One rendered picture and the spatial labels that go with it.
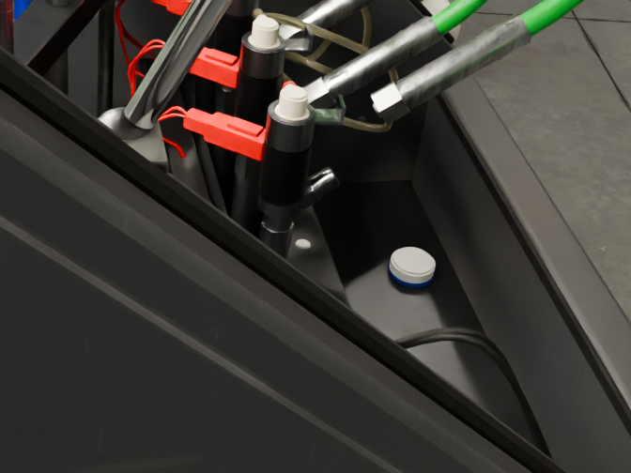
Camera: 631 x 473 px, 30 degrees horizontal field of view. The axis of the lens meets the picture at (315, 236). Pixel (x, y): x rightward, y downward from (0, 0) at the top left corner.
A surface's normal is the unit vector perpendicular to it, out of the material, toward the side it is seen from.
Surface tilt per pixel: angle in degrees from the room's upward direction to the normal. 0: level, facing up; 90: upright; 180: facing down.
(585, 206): 0
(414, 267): 0
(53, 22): 0
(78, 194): 74
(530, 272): 90
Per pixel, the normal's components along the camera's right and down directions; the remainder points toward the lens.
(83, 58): 0.23, 0.63
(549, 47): 0.12, -0.78
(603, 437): -0.96, 0.05
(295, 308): 0.75, -0.61
